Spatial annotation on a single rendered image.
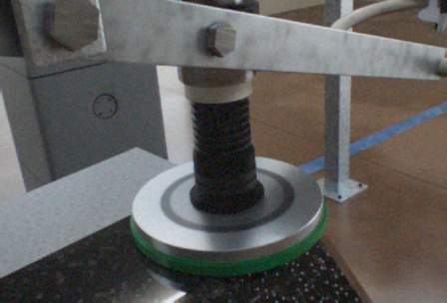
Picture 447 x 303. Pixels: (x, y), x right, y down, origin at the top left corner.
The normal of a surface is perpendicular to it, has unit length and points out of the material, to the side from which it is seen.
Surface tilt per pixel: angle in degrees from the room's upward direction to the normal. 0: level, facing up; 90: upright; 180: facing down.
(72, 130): 90
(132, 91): 90
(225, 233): 0
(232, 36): 90
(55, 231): 0
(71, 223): 0
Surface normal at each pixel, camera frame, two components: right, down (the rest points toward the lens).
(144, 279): -0.07, -0.93
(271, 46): 0.72, 0.21
